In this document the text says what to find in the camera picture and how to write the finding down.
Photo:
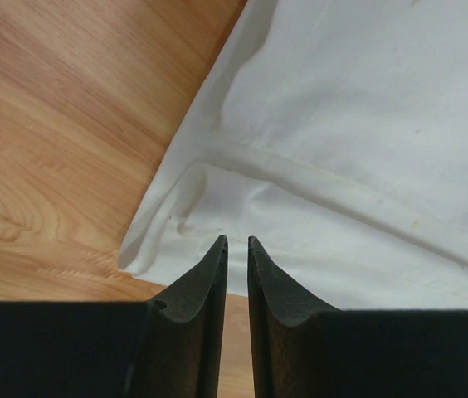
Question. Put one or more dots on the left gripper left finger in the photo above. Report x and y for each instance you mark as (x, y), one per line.
(167, 346)

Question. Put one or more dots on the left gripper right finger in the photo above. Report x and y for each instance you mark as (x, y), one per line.
(302, 346)

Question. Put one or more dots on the white t shirt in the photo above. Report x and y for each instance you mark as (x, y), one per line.
(335, 132)

